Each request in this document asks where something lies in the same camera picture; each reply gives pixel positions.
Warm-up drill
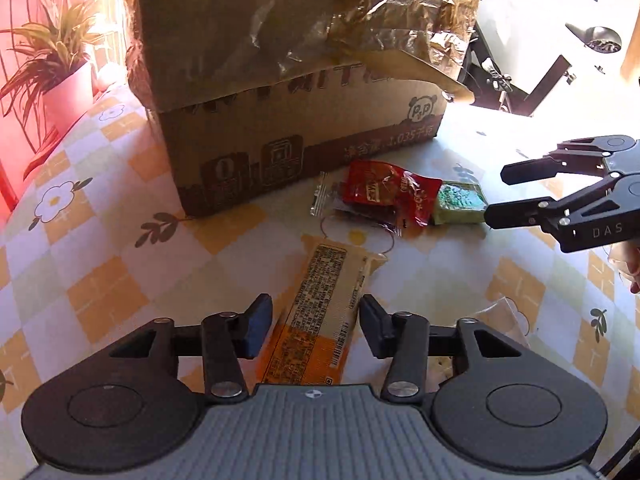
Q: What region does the small green snack packet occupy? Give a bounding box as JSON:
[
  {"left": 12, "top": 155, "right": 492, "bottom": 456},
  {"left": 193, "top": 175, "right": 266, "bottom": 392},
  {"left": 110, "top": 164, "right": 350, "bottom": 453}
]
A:
[{"left": 432, "top": 181, "right": 488, "bottom": 226}]

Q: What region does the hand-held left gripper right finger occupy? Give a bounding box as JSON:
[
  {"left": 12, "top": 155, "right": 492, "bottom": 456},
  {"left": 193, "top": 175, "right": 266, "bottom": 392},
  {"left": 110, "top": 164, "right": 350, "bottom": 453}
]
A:
[{"left": 359, "top": 295, "right": 526, "bottom": 405}]

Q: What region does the clear plastic wrapper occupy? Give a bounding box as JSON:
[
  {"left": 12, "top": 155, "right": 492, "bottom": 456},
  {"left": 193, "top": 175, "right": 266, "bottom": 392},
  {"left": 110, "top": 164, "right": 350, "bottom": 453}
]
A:
[{"left": 432, "top": 296, "right": 533, "bottom": 386}]

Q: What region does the checkered floral tablecloth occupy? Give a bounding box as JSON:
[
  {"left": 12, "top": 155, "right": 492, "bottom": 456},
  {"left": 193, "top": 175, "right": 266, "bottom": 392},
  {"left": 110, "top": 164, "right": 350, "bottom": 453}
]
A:
[{"left": 0, "top": 80, "right": 640, "bottom": 480}]

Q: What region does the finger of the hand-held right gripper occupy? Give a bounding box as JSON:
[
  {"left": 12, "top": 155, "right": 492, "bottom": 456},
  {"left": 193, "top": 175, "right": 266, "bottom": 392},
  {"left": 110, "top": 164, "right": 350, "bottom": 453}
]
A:
[
  {"left": 501, "top": 135, "right": 640, "bottom": 186},
  {"left": 484, "top": 175, "right": 626, "bottom": 231}
]

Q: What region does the orange and cream snack packet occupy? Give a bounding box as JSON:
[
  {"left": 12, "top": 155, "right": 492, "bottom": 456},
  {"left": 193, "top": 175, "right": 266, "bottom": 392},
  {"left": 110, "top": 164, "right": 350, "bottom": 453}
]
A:
[{"left": 256, "top": 242, "right": 388, "bottom": 386}]

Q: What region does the black metal stand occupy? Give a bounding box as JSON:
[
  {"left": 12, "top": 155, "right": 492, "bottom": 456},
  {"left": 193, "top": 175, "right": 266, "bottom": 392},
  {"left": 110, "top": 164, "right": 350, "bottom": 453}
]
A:
[{"left": 457, "top": 22, "right": 578, "bottom": 118}]

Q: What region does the clear packet with dark snack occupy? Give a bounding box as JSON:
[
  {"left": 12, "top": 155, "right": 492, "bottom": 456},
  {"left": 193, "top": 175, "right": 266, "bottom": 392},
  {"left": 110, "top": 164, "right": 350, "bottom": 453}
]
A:
[{"left": 311, "top": 171, "right": 407, "bottom": 237}]

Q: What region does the metal desk lamp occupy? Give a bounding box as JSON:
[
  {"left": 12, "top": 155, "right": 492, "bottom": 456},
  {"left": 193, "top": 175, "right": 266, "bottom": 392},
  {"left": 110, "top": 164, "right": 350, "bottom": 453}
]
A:
[{"left": 565, "top": 24, "right": 623, "bottom": 56}]

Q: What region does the brown cardboard box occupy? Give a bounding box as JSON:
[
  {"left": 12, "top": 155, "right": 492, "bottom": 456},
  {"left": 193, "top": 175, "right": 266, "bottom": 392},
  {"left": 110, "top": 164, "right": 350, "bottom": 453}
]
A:
[{"left": 125, "top": 0, "right": 486, "bottom": 218}]

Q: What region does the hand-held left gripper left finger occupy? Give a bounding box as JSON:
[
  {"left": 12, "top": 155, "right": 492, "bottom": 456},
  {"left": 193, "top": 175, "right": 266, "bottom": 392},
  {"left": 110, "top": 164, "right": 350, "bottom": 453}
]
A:
[{"left": 107, "top": 294, "right": 273, "bottom": 405}]

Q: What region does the small red snack packet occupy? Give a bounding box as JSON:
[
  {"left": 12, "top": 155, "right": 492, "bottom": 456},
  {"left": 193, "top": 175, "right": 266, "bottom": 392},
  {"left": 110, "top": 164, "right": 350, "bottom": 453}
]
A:
[{"left": 340, "top": 159, "right": 443, "bottom": 228}]

